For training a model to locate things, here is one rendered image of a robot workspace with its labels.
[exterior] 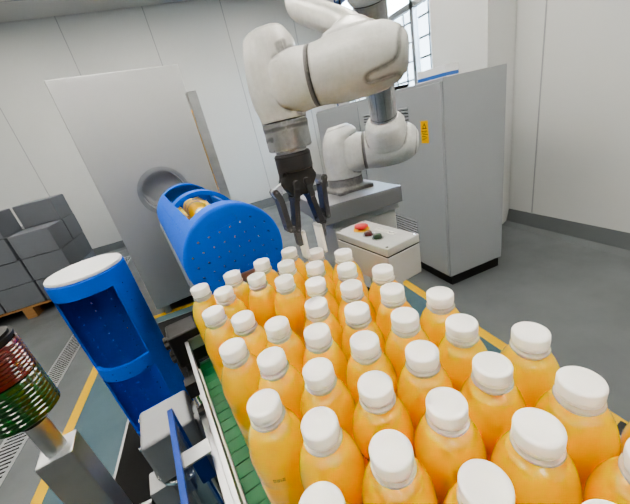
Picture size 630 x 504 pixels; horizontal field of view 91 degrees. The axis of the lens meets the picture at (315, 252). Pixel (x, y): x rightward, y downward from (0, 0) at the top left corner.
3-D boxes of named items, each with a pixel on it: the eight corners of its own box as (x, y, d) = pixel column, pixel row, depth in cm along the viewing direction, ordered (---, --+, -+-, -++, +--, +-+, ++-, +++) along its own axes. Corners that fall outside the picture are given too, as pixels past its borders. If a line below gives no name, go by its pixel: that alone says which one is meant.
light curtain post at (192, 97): (265, 308, 267) (194, 92, 200) (267, 311, 262) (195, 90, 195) (258, 311, 264) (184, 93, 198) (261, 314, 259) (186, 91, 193)
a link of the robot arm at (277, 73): (249, 128, 58) (315, 112, 54) (222, 31, 52) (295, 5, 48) (270, 124, 67) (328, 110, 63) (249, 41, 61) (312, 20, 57)
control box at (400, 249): (369, 251, 92) (364, 219, 88) (422, 271, 75) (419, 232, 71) (342, 264, 88) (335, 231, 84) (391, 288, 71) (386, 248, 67)
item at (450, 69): (430, 82, 225) (429, 70, 222) (458, 75, 205) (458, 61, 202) (418, 84, 220) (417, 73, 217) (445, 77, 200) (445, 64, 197)
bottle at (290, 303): (314, 370, 66) (294, 297, 59) (285, 366, 69) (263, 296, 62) (325, 347, 72) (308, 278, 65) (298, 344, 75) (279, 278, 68)
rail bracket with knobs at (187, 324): (212, 342, 84) (199, 311, 80) (218, 355, 78) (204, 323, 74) (175, 360, 80) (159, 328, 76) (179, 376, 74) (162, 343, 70)
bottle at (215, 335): (268, 382, 66) (242, 310, 58) (248, 410, 60) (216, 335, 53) (243, 376, 69) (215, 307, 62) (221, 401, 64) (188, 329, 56)
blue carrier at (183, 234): (225, 223, 171) (200, 173, 158) (296, 269, 98) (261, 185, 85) (175, 247, 161) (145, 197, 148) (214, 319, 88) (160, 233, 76)
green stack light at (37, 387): (65, 381, 39) (43, 350, 37) (55, 416, 33) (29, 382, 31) (1, 410, 36) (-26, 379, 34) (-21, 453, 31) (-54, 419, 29)
